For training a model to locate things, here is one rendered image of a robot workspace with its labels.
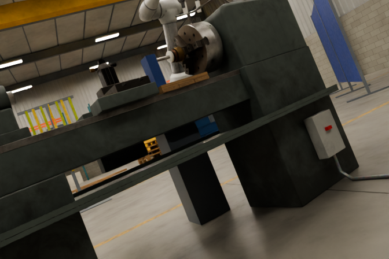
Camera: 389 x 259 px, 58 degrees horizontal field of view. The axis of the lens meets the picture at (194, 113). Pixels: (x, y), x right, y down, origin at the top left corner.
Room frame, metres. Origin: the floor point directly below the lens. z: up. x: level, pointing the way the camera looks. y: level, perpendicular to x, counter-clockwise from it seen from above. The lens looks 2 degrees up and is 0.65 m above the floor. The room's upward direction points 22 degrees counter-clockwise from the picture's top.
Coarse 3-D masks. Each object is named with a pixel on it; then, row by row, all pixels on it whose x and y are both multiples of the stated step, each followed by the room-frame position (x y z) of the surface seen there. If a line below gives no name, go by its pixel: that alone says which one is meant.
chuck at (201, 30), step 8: (192, 24) 2.02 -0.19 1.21; (200, 24) 2.02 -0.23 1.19; (184, 32) 2.07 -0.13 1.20; (192, 32) 2.01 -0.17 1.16; (200, 32) 1.96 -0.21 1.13; (208, 32) 1.99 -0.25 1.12; (184, 40) 2.10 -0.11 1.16; (192, 40) 2.03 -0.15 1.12; (208, 40) 1.97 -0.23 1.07; (216, 40) 2.00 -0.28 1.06; (200, 48) 2.00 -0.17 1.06; (208, 48) 1.96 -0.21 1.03; (216, 48) 2.00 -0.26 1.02; (200, 56) 2.02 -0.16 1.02; (208, 56) 1.98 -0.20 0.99; (216, 56) 2.02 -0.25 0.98; (200, 64) 2.05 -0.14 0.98; (208, 64) 2.01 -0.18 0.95; (216, 64) 2.06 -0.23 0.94; (200, 72) 2.07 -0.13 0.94; (208, 72) 2.11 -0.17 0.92
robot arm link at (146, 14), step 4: (144, 0) 2.34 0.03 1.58; (144, 4) 2.33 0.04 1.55; (140, 8) 2.39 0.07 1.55; (144, 8) 2.34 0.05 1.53; (160, 8) 2.41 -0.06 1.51; (140, 12) 2.40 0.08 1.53; (144, 12) 2.37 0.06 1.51; (148, 12) 2.36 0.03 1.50; (152, 12) 2.37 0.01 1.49; (156, 12) 2.40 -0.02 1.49; (160, 12) 2.42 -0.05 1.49; (140, 16) 2.44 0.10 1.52; (144, 16) 2.40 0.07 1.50; (148, 16) 2.40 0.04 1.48; (152, 16) 2.42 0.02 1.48; (156, 16) 2.43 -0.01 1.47; (160, 16) 2.46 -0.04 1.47; (144, 20) 2.45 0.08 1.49; (148, 20) 2.46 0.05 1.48
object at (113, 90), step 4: (144, 76) 1.67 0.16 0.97; (148, 76) 1.68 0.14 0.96; (132, 80) 1.64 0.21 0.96; (136, 80) 1.65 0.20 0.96; (140, 80) 1.69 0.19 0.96; (144, 80) 1.67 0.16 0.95; (148, 80) 1.68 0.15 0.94; (116, 84) 1.59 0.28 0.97; (120, 84) 1.60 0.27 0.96; (124, 84) 1.63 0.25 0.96; (128, 84) 1.62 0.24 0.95; (132, 84) 1.63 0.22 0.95; (136, 84) 1.64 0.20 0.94; (140, 84) 1.65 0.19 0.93; (112, 88) 1.62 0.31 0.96; (116, 88) 1.59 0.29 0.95; (120, 88) 1.60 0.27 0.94; (124, 88) 1.61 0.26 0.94; (128, 88) 1.62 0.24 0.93; (108, 92) 1.68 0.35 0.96; (112, 92) 1.64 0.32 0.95; (116, 92) 1.60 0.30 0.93; (104, 96) 1.74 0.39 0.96
